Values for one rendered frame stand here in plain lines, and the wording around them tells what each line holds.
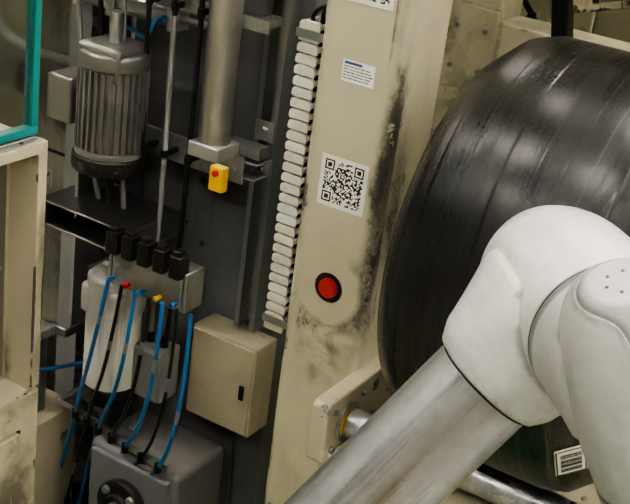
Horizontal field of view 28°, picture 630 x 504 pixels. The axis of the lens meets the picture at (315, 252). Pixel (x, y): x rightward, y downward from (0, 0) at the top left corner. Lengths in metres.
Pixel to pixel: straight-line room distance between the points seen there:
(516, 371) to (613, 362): 0.16
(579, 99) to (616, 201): 0.15
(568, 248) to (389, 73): 0.67
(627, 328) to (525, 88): 0.65
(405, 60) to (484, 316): 0.65
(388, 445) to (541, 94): 0.56
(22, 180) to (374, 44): 0.49
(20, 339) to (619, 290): 1.04
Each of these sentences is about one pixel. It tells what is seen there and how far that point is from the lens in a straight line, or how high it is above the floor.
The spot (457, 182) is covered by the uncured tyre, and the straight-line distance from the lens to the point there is 1.47.
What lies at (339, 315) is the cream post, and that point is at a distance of 1.81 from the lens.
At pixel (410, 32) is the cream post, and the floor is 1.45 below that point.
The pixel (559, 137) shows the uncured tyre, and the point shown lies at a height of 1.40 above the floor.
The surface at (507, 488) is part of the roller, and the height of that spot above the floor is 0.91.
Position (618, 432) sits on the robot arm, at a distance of 0.95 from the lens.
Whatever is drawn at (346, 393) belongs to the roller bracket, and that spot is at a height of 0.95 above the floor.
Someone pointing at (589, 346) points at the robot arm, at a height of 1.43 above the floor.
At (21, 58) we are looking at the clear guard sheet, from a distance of 1.63.
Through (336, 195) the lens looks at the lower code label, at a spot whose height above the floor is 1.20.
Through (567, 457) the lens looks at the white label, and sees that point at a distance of 1.55.
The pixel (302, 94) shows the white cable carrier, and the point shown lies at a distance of 1.76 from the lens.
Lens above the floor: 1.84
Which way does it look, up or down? 24 degrees down
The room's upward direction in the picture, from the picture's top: 8 degrees clockwise
